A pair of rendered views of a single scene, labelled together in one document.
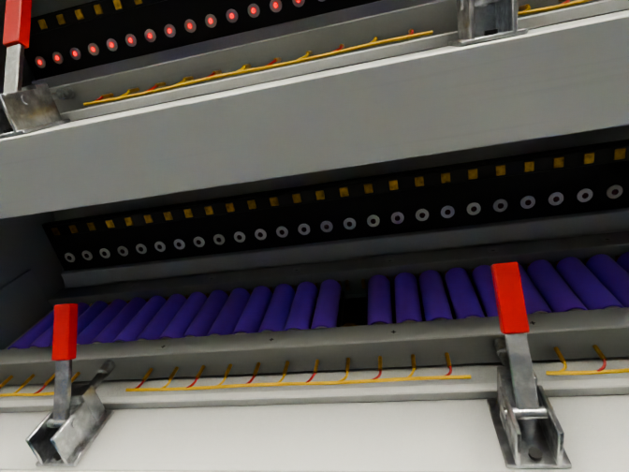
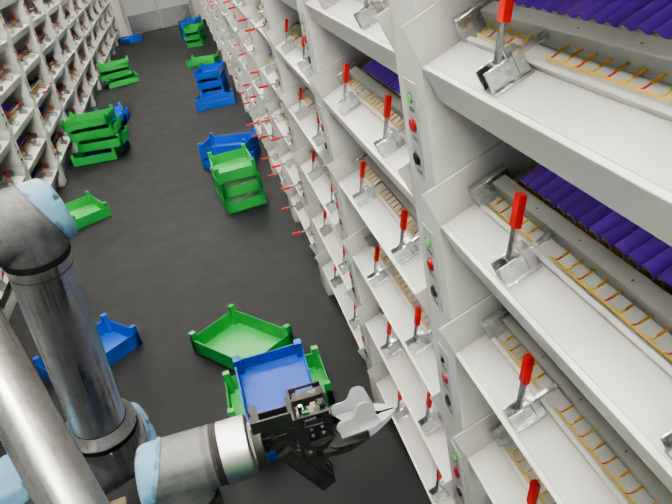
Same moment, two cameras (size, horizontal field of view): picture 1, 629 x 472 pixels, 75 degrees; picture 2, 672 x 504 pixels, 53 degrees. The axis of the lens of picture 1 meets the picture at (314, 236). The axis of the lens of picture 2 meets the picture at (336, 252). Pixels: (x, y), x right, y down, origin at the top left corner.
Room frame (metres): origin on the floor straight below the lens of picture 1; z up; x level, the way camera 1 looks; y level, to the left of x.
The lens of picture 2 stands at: (-0.25, -1.00, 1.29)
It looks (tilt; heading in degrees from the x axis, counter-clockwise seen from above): 28 degrees down; 70
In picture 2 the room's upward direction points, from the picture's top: 11 degrees counter-clockwise
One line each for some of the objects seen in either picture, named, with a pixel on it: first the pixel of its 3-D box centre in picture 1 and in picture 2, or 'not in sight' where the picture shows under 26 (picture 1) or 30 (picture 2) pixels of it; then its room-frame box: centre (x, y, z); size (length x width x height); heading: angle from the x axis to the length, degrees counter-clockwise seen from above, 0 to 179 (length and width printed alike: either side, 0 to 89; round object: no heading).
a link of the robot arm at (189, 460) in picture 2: not in sight; (181, 466); (-0.27, -0.22, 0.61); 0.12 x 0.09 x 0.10; 168
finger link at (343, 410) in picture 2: not in sight; (360, 402); (0.01, -0.26, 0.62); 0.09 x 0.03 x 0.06; 168
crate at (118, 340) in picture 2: not in sight; (88, 350); (-0.44, 1.21, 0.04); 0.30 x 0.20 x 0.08; 27
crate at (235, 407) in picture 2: not in sight; (277, 387); (0.05, 0.59, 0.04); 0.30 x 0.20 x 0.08; 168
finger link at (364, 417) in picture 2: not in sight; (366, 415); (0.00, -0.29, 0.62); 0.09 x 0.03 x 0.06; 168
